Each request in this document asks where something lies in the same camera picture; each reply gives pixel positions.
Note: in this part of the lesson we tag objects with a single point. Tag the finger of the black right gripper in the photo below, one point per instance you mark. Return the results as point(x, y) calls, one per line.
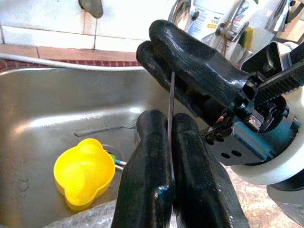
point(202, 64)
point(154, 66)

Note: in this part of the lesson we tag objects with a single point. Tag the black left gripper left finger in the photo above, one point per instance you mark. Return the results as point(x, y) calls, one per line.
point(145, 185)

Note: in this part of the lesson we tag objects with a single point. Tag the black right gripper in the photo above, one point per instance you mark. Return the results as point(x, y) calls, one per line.
point(261, 137)

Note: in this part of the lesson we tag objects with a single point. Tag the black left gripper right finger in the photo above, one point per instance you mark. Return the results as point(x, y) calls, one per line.
point(204, 194)

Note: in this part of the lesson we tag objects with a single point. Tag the steel spoon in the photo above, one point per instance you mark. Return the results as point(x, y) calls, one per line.
point(171, 107)

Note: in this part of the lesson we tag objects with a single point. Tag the yellow plastic cup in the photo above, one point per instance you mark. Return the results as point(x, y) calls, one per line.
point(83, 175)

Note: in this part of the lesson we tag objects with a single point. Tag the green white plastic utensil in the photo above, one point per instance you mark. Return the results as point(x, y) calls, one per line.
point(114, 159)

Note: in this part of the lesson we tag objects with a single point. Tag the large white detergent bottle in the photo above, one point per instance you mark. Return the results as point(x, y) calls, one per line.
point(206, 19)

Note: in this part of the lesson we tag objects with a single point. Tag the chrome sink faucet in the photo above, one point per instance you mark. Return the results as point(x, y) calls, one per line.
point(237, 31)

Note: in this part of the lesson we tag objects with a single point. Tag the yellow green sponge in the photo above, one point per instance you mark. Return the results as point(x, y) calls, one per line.
point(248, 36)

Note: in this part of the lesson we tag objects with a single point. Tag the clear bubble wrap sheet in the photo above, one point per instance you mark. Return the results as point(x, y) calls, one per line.
point(90, 218)

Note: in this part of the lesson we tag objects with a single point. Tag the stainless steel sink basin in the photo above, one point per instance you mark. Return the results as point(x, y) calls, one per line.
point(47, 107)

